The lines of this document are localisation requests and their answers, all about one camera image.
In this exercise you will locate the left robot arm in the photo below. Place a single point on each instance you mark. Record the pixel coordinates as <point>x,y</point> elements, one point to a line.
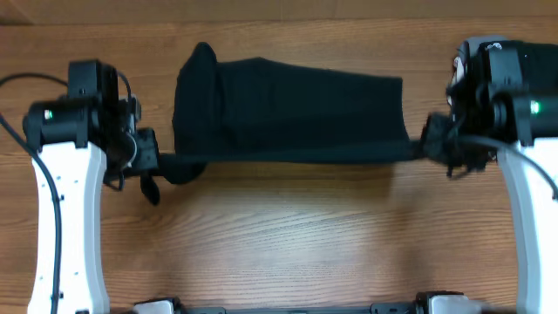
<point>83,141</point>

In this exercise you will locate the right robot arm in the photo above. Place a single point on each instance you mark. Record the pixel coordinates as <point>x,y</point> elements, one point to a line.
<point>503,99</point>

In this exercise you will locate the black t-shirt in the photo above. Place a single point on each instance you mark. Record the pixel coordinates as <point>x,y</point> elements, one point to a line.
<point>258,110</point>

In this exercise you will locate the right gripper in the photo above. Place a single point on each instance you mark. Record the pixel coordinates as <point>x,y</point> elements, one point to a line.
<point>436,151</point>

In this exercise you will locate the grey folded garment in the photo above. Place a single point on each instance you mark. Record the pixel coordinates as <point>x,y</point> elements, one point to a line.
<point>469,47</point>

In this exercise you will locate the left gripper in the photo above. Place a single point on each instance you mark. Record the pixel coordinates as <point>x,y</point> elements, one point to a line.
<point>149,156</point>

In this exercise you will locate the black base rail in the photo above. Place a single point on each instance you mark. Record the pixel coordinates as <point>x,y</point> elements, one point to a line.
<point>433,302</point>

